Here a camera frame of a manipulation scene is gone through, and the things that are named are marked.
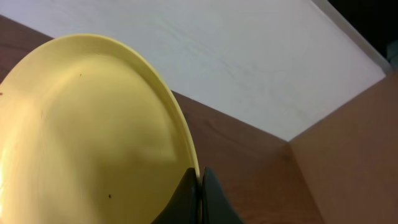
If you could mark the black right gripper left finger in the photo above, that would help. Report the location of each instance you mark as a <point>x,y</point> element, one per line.
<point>182,208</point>

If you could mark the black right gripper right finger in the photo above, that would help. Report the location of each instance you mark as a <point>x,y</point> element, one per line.
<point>216,208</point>

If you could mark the yellow plate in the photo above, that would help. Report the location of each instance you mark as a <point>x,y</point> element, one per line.
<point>90,133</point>

